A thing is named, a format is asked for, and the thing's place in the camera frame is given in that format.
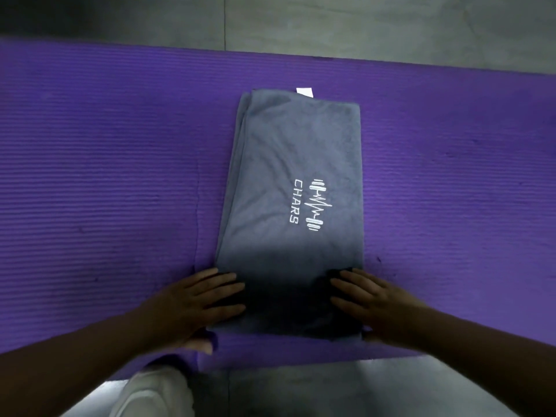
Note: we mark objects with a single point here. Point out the person's right hand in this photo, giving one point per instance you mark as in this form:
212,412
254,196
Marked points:
386,312

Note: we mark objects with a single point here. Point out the purple yoga mat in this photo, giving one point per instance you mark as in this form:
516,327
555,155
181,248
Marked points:
456,169

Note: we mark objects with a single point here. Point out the dark grey tagged towel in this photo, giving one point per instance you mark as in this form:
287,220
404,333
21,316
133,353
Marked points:
295,147

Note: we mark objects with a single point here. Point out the person's white shoe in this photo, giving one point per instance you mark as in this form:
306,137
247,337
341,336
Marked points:
152,395

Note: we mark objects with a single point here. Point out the person's left forearm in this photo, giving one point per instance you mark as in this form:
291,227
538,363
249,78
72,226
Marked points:
65,369

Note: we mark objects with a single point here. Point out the person's right forearm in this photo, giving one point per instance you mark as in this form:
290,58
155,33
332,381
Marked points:
491,356

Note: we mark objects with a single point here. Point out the person's left hand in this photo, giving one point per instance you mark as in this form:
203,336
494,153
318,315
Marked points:
182,308

